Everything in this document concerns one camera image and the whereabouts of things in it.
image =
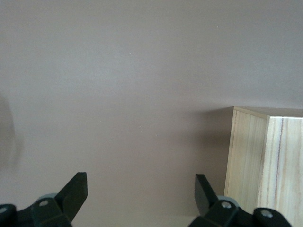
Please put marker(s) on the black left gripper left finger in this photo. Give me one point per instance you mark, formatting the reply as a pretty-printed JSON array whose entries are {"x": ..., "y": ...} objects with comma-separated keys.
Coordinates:
[{"x": 73, "y": 194}]

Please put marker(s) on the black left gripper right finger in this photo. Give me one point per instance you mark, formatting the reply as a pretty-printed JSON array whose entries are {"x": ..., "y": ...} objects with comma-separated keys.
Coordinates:
[{"x": 203, "y": 196}]

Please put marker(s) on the light wooden drawer cabinet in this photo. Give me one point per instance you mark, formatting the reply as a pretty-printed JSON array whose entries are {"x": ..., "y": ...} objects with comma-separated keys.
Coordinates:
[{"x": 279, "y": 165}]

